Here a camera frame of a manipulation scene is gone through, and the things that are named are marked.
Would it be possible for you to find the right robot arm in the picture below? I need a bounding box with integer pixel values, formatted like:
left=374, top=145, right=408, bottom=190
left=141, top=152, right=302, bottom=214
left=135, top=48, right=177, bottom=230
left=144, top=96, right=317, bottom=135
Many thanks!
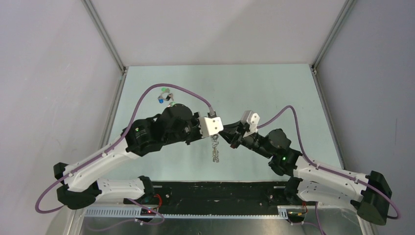
left=219, top=122, right=392, bottom=226

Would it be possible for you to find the left controller board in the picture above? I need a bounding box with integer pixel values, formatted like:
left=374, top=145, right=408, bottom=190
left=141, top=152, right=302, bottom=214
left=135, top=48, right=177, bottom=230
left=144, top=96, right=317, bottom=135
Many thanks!
left=140, top=208, right=158, bottom=216

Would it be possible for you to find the left aluminium frame post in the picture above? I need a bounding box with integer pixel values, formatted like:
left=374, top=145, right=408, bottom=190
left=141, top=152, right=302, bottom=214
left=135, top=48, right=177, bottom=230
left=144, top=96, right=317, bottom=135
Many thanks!
left=81, top=0, right=126, bottom=74

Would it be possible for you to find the controller board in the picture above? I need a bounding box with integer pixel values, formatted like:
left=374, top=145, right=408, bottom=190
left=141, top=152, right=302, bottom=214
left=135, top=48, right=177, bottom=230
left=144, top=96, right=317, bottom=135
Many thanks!
left=288, top=211, right=307, bottom=216
left=140, top=208, right=158, bottom=216

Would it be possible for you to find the right aluminium frame post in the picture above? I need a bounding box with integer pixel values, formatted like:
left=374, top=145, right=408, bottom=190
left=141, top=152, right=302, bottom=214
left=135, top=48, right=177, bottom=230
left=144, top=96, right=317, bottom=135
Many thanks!
left=311, top=0, right=357, bottom=74

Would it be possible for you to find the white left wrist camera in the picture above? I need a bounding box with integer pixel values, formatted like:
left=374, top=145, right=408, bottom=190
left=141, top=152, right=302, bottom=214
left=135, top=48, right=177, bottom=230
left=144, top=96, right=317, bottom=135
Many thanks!
left=198, top=117, right=224, bottom=138

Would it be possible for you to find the white slotted cable duct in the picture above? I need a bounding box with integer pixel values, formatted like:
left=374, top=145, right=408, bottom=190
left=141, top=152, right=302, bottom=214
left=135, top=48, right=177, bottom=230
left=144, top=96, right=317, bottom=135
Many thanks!
left=84, top=207, right=288, bottom=219

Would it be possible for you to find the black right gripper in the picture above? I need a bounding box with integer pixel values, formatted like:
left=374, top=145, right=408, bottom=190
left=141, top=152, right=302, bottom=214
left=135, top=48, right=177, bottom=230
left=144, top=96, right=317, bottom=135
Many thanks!
left=219, top=119, right=273, bottom=159

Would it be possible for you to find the right controller board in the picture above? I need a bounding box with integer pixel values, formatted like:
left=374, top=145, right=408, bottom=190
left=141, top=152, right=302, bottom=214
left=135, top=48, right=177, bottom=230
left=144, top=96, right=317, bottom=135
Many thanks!
left=288, top=211, right=307, bottom=216

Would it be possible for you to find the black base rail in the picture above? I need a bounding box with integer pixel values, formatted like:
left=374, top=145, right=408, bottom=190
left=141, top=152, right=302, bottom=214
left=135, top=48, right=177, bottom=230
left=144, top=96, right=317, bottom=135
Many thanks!
left=142, top=181, right=303, bottom=215

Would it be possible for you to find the black tag key loose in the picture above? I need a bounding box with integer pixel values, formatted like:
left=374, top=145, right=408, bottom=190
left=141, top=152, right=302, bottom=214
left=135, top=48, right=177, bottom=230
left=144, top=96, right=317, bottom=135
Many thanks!
left=165, top=93, right=174, bottom=101

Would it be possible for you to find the large metal key ring disc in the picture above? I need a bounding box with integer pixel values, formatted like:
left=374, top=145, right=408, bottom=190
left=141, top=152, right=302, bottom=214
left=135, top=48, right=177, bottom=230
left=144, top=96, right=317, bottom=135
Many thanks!
left=211, top=134, right=220, bottom=163

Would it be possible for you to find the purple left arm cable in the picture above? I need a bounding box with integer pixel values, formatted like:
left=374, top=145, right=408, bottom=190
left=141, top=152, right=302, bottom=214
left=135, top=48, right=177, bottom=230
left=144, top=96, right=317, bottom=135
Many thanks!
left=35, top=83, right=216, bottom=233

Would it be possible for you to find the aluminium frame post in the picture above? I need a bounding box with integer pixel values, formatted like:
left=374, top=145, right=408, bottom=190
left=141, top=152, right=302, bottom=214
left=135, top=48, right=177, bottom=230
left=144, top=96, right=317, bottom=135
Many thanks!
left=311, top=0, right=357, bottom=74
left=81, top=0, right=126, bottom=74

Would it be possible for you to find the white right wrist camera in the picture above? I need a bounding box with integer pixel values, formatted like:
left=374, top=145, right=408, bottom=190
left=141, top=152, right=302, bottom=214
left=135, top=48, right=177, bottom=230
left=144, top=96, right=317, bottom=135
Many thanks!
left=240, top=110, right=260, bottom=138

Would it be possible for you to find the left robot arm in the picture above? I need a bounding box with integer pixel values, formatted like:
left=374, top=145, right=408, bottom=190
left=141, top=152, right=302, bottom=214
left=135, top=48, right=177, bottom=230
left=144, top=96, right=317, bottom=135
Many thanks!
left=54, top=104, right=210, bottom=210

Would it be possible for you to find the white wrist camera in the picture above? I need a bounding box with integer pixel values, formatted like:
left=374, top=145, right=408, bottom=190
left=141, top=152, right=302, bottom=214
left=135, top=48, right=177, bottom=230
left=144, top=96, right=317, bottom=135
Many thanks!
left=198, top=117, right=224, bottom=138
left=240, top=110, right=260, bottom=138

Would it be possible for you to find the blue tag key loose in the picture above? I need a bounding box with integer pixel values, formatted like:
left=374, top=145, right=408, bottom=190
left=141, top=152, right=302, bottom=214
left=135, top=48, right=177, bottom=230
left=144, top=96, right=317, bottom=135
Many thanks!
left=158, top=94, right=165, bottom=103

